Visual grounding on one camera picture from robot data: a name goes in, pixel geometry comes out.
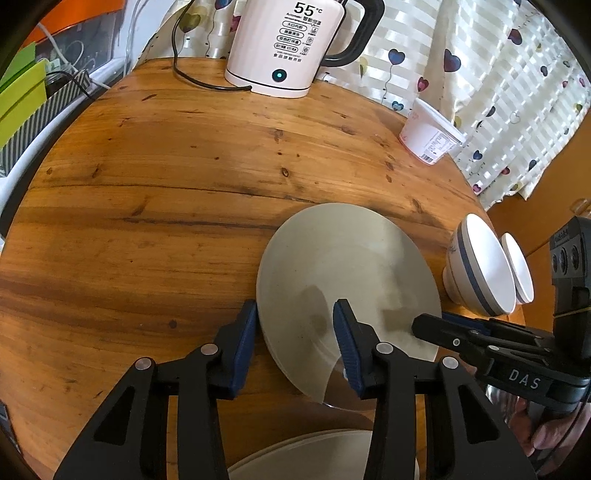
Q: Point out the white blue striped bowl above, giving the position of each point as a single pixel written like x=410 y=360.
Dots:
x=477 y=274

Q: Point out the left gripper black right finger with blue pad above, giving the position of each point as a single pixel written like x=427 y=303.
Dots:
x=466 y=436

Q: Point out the white plate at bottom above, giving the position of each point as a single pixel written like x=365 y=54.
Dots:
x=334 y=454

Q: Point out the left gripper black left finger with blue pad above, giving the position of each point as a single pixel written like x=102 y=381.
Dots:
x=126 y=436

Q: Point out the small white bowl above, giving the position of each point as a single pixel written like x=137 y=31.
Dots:
x=525 y=292

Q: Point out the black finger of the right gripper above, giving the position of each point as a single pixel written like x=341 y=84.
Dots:
x=452 y=336

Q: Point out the white plastic yogurt cup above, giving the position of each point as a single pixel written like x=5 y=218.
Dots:
x=428 y=134

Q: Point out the grey round plate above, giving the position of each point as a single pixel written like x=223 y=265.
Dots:
x=340 y=251

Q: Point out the heart pattern curtain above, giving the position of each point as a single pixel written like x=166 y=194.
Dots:
x=498 y=70

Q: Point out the orange plastic tray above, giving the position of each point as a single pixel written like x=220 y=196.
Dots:
x=71 y=12

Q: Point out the lime green box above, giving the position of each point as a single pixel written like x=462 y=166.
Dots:
x=21 y=99

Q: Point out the white electric kettle black handle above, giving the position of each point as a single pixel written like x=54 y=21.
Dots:
x=280 y=45

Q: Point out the person's right hand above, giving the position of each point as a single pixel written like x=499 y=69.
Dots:
x=548 y=435

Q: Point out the dark green flat box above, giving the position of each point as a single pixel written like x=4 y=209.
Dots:
x=22 y=61

